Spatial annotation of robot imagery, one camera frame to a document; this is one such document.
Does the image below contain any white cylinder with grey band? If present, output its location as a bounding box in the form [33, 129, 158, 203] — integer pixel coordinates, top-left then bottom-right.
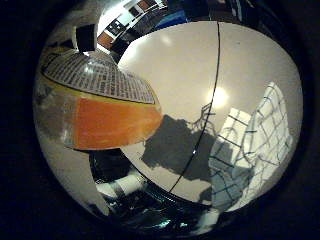
[96, 171, 149, 199]

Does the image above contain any white cloth black grid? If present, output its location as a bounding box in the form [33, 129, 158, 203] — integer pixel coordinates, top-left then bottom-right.
[199, 81, 296, 213]

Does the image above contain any blue panel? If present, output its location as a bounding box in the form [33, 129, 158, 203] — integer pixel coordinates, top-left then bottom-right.
[154, 9, 189, 31]

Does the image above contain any clear spray bottle orange label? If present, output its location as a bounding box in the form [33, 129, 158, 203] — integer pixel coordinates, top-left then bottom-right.
[33, 23, 164, 152]

